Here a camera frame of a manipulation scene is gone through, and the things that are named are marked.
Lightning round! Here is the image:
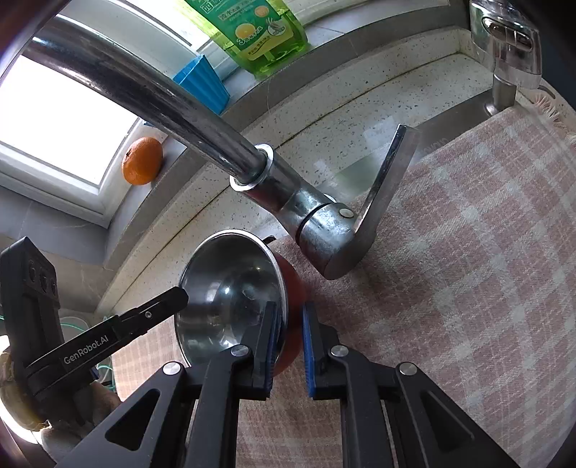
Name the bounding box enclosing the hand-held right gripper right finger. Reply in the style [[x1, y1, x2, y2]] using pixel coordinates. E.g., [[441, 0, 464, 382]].
[[302, 301, 523, 468]]

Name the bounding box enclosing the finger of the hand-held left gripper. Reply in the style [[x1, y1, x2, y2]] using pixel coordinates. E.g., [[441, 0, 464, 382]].
[[110, 287, 190, 345]]

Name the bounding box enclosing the white window frame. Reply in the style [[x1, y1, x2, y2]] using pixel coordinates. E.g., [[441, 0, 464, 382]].
[[0, 11, 226, 230]]

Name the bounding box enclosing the orange fruit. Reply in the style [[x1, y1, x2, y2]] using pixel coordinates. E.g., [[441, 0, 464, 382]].
[[122, 136, 163, 186]]

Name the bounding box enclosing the green dish soap bottle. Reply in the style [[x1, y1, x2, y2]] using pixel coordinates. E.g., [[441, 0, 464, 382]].
[[184, 0, 311, 82]]

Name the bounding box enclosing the checked pink cloth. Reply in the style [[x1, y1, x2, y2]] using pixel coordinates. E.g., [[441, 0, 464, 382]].
[[110, 94, 576, 468]]

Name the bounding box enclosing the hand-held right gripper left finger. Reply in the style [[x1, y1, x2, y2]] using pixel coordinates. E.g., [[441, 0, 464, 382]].
[[54, 301, 277, 468]]

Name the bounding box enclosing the red steel-lined bowl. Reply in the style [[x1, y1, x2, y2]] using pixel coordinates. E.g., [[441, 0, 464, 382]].
[[175, 229, 312, 376]]

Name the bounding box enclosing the blue ribbed plastic tray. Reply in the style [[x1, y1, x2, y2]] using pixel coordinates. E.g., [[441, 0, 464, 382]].
[[172, 55, 231, 115]]

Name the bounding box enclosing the small chrome tap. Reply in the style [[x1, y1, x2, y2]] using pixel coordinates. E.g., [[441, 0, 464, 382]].
[[468, 0, 543, 118]]

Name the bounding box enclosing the person's left hand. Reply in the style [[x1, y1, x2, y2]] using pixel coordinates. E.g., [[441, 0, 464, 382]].
[[0, 351, 122, 464]]

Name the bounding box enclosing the chrome kitchen faucet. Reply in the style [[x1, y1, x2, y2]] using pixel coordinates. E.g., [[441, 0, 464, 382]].
[[18, 13, 421, 280]]

